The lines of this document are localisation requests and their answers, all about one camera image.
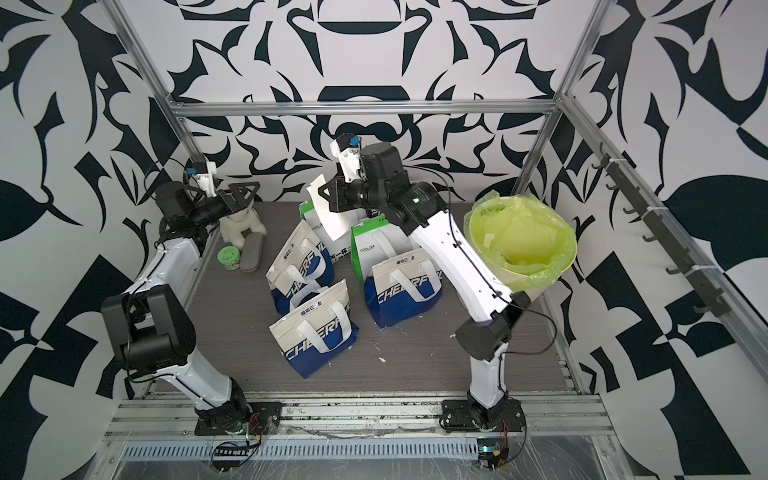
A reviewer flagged white receipt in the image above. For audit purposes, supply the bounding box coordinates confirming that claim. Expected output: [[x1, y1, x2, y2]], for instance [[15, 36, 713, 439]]
[[307, 174, 367, 241]]

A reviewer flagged blue white takeout bag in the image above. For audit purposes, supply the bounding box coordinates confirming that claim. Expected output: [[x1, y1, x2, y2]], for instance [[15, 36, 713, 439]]
[[363, 248, 443, 328], [266, 220, 334, 315], [269, 280, 359, 379]]

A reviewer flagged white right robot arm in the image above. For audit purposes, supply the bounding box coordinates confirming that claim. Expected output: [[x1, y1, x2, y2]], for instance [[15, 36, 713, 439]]
[[308, 134, 532, 432]]

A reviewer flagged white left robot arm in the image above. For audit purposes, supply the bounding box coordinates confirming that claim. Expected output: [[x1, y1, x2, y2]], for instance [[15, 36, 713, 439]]
[[101, 181, 259, 433]]

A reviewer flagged green white left takeout bag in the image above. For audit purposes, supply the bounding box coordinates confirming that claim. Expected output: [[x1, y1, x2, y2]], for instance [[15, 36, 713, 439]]
[[299, 200, 368, 263]]

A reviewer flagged green white takeout bag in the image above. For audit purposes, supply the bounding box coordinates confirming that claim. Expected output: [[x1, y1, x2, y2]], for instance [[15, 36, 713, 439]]
[[299, 200, 368, 263], [350, 215, 417, 284]]

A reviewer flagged green white right takeout bag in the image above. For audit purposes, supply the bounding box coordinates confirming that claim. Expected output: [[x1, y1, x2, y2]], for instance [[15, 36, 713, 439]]
[[350, 215, 417, 284]]

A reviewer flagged blue white front takeout bag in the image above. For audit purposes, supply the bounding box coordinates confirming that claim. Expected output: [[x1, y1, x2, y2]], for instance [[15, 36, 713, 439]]
[[269, 280, 359, 379]]

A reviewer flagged white plush bear toy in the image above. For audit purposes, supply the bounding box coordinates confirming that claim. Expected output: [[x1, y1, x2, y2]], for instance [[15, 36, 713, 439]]
[[220, 208, 267, 250]]

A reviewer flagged grey felt pouch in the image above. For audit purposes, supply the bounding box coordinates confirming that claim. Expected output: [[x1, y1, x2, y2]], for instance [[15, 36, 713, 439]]
[[240, 232, 265, 273]]

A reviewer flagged green round lid jar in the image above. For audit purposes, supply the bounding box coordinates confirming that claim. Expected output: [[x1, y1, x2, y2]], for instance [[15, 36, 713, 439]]
[[216, 245, 241, 271]]

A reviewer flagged green plastic bin liner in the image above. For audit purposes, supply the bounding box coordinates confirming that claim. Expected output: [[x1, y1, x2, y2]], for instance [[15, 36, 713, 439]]
[[463, 190, 578, 292]]

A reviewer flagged cream ribbed trash bin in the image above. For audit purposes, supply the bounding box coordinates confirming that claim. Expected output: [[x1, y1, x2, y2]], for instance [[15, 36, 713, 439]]
[[472, 238, 577, 292]]

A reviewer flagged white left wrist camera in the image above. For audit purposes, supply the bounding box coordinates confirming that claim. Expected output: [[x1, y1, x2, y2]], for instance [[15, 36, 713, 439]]
[[186, 161, 217, 198]]

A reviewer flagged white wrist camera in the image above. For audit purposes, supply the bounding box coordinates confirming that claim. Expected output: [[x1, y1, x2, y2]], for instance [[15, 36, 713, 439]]
[[186, 161, 217, 198], [330, 133, 361, 183]]

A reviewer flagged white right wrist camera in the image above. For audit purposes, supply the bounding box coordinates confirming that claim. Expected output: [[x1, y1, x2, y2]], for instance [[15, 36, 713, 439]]
[[330, 133, 361, 183]]

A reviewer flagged grey wall hook rail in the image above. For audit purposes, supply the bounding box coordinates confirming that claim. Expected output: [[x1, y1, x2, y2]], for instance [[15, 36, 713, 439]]
[[592, 143, 732, 317]]

